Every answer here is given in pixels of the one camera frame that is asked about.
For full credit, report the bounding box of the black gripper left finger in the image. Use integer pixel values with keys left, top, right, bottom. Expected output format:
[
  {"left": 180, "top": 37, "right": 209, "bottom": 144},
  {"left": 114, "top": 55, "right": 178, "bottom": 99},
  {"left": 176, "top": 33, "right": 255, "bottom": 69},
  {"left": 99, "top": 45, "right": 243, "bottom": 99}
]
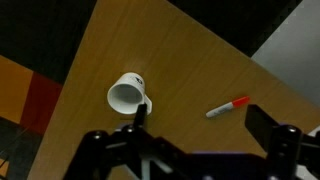
[{"left": 63, "top": 102, "right": 188, "bottom": 180}]

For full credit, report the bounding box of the white ceramic mug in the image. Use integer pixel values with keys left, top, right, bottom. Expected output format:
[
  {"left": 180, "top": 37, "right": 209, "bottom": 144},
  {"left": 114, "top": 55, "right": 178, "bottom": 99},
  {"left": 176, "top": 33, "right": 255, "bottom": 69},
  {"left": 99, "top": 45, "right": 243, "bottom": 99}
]
[{"left": 106, "top": 71, "right": 153, "bottom": 116}]

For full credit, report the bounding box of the red capped white marker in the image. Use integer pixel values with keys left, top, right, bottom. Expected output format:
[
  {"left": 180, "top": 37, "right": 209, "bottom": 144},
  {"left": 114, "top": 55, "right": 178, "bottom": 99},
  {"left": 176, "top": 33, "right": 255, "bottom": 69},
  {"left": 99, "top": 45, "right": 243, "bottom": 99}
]
[{"left": 205, "top": 95, "right": 251, "bottom": 119}]

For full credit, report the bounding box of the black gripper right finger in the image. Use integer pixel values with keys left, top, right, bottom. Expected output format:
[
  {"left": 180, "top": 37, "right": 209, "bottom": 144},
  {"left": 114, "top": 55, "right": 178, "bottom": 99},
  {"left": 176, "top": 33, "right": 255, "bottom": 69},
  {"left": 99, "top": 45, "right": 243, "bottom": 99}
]
[{"left": 244, "top": 103, "right": 320, "bottom": 180}]

